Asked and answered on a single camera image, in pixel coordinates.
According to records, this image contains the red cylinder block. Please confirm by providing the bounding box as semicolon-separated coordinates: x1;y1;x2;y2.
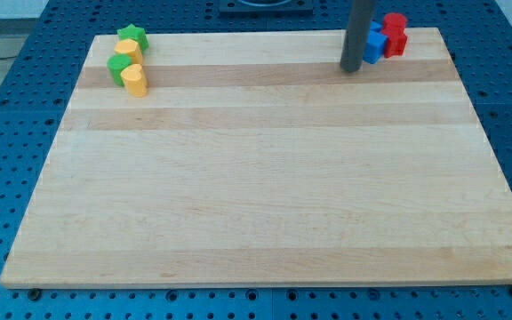
380;12;408;36

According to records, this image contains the green star block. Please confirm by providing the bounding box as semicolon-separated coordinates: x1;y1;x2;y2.
116;24;149;51

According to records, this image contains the green circle block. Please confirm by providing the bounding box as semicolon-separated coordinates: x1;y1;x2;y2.
107;53;132;86

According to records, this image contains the light wooden board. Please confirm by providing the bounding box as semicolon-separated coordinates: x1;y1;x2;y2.
0;28;512;289

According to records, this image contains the blue block behind stick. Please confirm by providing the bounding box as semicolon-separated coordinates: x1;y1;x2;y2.
370;21;382;32

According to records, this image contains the red star block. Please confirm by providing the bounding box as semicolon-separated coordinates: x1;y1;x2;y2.
381;29;408;58

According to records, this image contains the blue cube block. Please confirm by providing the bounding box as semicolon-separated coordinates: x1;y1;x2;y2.
363;31;388;64

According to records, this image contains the yellow heart block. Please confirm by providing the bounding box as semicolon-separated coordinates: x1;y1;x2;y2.
120;64;148;98

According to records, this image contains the yellow hexagon block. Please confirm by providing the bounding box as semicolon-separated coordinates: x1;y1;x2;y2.
115;39;144;64

